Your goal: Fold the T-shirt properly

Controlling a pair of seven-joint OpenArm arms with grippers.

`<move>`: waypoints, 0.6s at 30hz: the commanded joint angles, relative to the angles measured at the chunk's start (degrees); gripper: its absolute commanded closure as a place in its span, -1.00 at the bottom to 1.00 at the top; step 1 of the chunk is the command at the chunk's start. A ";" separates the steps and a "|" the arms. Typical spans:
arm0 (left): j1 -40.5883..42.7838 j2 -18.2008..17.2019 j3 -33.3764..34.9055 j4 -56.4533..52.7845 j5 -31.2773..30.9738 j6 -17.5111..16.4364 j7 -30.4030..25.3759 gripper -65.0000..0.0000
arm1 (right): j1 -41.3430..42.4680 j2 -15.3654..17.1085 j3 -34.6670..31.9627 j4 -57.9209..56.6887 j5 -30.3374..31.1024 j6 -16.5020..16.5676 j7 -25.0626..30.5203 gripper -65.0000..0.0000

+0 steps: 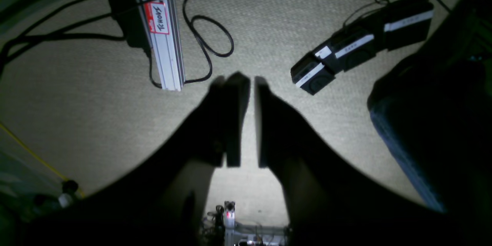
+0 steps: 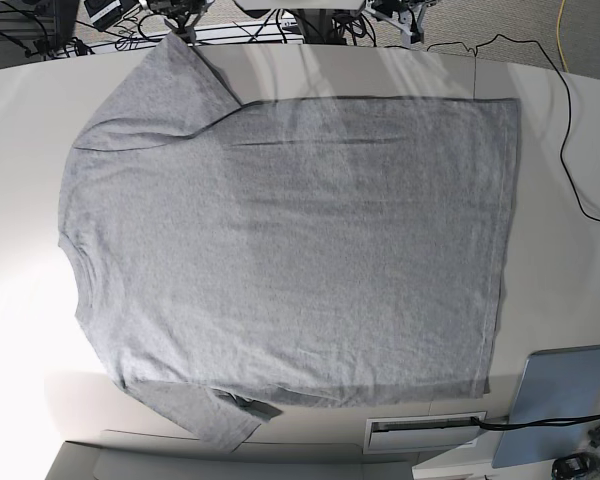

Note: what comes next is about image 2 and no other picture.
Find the grey T-shirt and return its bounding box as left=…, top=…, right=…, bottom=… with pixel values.
left=58, top=36, right=519, bottom=451

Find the yellow cable on floor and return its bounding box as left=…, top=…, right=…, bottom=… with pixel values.
left=554, top=0, right=569, bottom=72

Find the white cable tray slot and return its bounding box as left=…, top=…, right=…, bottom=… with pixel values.
left=363, top=412, right=486, bottom=455

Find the black device bottom right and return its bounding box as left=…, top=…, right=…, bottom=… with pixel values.
left=551, top=452, right=599, bottom=480

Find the grey monitor back panel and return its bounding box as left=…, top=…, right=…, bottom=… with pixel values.
left=491, top=345, right=600, bottom=469

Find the black monitor cable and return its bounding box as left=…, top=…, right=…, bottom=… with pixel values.
left=470, top=411, right=600, bottom=432

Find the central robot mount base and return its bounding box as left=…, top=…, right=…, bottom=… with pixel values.
left=234, top=0, right=367, bottom=45

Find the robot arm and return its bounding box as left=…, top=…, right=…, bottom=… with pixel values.
left=365, top=0, right=438, bottom=49
left=138, top=0, right=212, bottom=44

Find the black white box device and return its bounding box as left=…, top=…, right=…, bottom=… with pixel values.
left=83, top=0, right=121, bottom=23

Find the black cable on table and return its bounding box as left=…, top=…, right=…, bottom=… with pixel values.
left=426, top=33, right=600, bottom=222

